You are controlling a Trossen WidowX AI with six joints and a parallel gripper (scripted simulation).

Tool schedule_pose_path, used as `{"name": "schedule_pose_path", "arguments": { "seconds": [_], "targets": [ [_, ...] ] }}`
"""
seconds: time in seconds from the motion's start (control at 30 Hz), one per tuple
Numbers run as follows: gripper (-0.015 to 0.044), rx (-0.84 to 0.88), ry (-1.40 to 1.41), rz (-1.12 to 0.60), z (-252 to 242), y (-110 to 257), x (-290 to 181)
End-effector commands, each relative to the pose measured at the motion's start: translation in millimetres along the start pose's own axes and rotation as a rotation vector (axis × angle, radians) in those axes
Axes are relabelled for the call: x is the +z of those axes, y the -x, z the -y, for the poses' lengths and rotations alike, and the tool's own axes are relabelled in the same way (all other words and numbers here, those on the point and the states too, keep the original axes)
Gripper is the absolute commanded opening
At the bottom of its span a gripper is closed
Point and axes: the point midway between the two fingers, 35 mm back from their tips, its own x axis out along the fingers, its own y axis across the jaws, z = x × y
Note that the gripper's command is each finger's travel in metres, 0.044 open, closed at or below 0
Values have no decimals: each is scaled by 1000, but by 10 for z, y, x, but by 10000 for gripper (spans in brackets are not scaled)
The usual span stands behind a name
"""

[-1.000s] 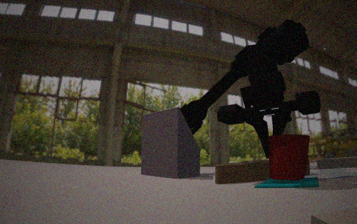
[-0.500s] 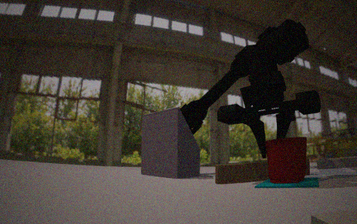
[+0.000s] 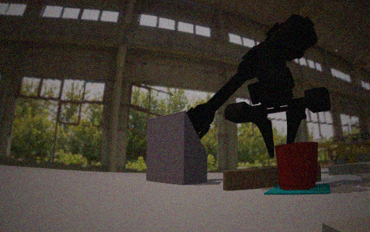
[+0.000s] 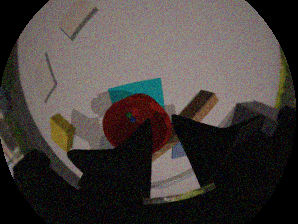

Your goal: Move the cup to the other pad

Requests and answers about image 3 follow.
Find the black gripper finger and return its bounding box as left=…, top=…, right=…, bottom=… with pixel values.
left=286, top=109, right=307, bottom=144
left=248, top=115, right=274, bottom=158

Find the dark red cup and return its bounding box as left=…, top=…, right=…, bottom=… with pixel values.
left=275, top=141, right=318, bottom=190

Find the beige flat rectangular block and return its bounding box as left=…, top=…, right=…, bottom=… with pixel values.
left=328, top=162, right=370, bottom=176

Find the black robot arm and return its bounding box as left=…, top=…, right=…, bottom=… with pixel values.
left=187, top=14, right=318, bottom=140

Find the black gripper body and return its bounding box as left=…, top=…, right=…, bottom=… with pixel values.
left=225, top=64, right=330, bottom=124

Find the brown rectangular bar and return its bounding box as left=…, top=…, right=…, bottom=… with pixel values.
left=223, top=164, right=321, bottom=191

